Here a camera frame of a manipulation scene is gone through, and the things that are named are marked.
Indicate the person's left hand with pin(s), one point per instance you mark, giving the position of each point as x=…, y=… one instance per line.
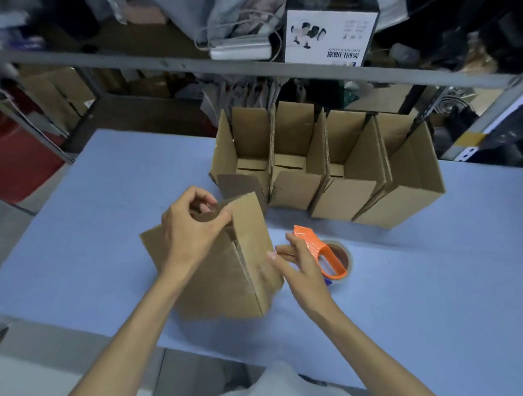
x=184, y=239

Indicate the dark green bag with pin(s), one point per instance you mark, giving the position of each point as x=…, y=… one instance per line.
x=351, y=95

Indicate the plain brown cardboard box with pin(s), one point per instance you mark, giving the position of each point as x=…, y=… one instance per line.
x=221, y=281

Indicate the white black printed box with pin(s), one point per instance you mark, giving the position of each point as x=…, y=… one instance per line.
x=329, y=36

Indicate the bundle of grey paper bags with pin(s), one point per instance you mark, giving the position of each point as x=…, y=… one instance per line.
x=246, y=93

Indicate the silver reflective roll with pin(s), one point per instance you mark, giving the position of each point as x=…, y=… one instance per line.
x=457, y=99

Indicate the white power strip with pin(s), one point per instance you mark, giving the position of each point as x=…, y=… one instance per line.
x=239, y=49

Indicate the person's right forearm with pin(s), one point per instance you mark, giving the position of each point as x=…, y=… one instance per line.
x=379, y=375

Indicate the pile of grey plastic mailers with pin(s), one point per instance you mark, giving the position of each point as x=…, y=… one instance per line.
x=189, y=5

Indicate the white glossy cabinet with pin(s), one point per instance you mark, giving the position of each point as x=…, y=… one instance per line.
x=34, y=376

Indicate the white perforated rack post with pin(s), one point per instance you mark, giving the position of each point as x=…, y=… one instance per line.
x=467, y=153

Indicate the large brown storage cardboard box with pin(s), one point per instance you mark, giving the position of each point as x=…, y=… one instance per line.
x=55, y=94

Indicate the orange blue tape dispenser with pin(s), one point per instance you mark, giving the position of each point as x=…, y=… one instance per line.
x=316, y=243

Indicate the person's left forearm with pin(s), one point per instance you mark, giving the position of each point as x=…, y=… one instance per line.
x=124, y=350

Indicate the person's right hand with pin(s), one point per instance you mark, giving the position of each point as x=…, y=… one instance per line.
x=309, y=287

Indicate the grey metal shelving rack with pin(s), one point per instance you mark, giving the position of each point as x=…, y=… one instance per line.
x=119, y=61

